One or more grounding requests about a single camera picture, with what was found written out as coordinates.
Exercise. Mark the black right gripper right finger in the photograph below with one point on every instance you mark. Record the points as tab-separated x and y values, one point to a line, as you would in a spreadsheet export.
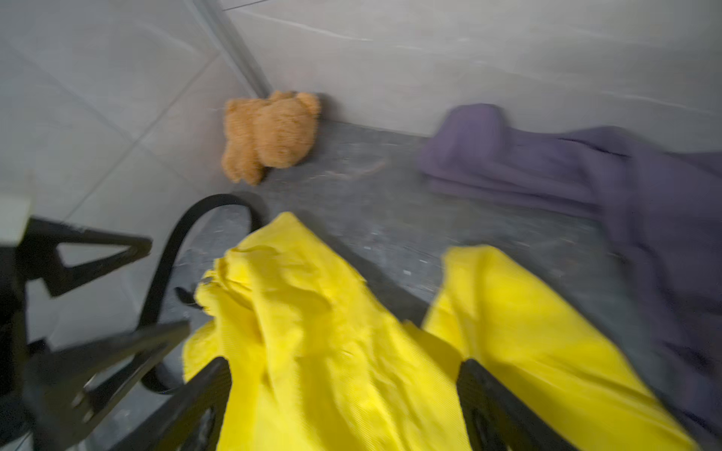
496	419

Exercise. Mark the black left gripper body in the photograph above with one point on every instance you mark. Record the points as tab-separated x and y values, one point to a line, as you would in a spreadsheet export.
14	352

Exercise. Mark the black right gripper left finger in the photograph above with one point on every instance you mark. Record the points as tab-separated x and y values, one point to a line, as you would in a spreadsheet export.
192	419

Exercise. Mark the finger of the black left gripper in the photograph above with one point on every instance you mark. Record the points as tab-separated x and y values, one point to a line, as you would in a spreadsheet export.
68	393
65	257

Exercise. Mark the black leather belt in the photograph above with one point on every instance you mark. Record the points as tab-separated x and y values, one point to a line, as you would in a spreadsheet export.
159	379

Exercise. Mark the yellow trousers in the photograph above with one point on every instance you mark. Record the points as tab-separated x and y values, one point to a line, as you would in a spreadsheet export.
318	363

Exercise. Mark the purple jacket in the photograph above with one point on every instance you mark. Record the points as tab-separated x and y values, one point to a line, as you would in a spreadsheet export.
661	212

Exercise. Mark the brown teddy bear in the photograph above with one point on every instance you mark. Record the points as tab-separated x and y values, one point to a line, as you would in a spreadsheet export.
277	132

